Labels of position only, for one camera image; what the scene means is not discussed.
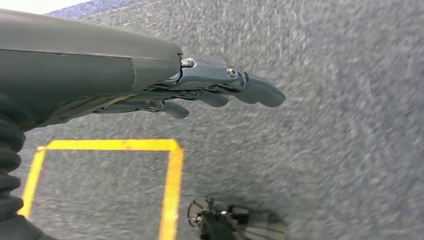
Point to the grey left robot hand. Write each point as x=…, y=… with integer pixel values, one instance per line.
x=82, y=66

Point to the yellow floor tape marking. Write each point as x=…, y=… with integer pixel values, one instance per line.
x=172, y=185

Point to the black caster wheel assembly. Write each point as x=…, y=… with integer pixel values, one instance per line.
x=232, y=222

